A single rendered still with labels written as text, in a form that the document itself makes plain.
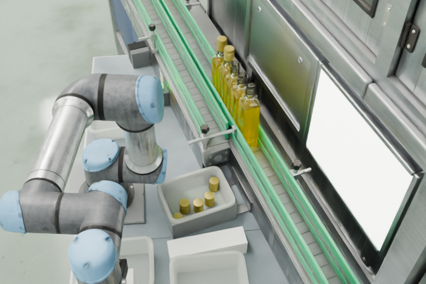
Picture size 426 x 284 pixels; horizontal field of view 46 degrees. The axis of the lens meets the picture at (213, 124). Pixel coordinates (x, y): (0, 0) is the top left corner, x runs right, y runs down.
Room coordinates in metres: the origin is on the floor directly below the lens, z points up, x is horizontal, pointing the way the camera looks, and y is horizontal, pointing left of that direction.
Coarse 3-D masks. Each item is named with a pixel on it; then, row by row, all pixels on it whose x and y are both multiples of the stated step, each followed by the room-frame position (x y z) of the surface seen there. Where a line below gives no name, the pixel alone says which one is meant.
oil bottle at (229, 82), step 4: (228, 76) 1.28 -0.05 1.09; (224, 80) 1.29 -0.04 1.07; (228, 80) 1.27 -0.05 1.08; (232, 80) 1.26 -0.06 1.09; (236, 80) 1.26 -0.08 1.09; (224, 84) 1.29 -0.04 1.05; (228, 84) 1.26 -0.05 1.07; (232, 84) 1.25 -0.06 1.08; (224, 88) 1.28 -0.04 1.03; (228, 88) 1.26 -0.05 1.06; (224, 92) 1.28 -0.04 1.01; (228, 92) 1.25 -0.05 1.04; (224, 96) 1.28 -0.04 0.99; (228, 96) 1.25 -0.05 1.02; (224, 100) 1.28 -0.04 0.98; (228, 100) 1.25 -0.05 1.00; (228, 104) 1.25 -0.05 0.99; (228, 108) 1.25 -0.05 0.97
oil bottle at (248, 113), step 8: (240, 104) 1.17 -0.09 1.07; (248, 104) 1.15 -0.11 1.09; (256, 104) 1.15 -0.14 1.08; (240, 112) 1.17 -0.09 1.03; (248, 112) 1.14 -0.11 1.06; (256, 112) 1.15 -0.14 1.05; (240, 120) 1.16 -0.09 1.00; (248, 120) 1.14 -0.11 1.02; (256, 120) 1.15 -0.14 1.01; (240, 128) 1.16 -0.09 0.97; (248, 128) 1.14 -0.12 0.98; (256, 128) 1.15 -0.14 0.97; (248, 136) 1.14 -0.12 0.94; (256, 136) 1.15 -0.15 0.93; (248, 144) 1.15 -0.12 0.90; (256, 144) 1.16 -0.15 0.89
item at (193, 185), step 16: (176, 176) 1.06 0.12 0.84; (192, 176) 1.06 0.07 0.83; (208, 176) 1.08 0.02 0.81; (160, 192) 0.99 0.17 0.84; (176, 192) 1.04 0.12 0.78; (192, 192) 1.04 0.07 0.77; (224, 192) 1.02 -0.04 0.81; (176, 208) 0.98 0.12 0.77; (192, 208) 0.98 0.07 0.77; (208, 208) 0.98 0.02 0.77; (224, 208) 0.93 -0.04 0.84
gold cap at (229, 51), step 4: (224, 48) 1.33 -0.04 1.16; (228, 48) 1.33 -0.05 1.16; (232, 48) 1.33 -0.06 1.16; (224, 52) 1.33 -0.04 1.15; (228, 52) 1.32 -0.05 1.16; (232, 52) 1.32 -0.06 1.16; (224, 56) 1.33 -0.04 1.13; (228, 56) 1.32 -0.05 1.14; (232, 56) 1.32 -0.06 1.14; (228, 60) 1.32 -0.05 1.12; (232, 60) 1.32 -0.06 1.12
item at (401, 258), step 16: (416, 192) 0.31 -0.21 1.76; (416, 208) 0.30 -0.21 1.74; (416, 224) 0.30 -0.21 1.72; (400, 240) 0.30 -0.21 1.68; (416, 240) 0.29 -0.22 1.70; (400, 256) 0.30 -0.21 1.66; (416, 256) 0.28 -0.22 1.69; (384, 272) 0.30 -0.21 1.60; (400, 272) 0.29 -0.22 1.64; (416, 272) 0.28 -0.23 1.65
